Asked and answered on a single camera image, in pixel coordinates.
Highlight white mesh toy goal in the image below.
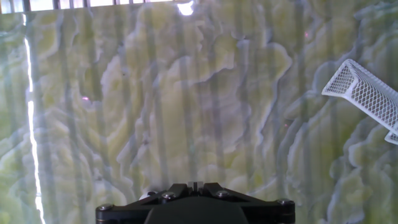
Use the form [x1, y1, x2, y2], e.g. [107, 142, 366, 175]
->
[321, 58, 398, 146]

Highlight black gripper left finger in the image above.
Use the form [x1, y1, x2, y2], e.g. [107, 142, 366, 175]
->
[95, 183, 195, 224]

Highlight green marble pattern mat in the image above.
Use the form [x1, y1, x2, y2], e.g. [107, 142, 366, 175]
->
[0, 0, 398, 224]

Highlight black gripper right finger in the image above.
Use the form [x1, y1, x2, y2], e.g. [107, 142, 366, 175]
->
[198, 182, 296, 224]

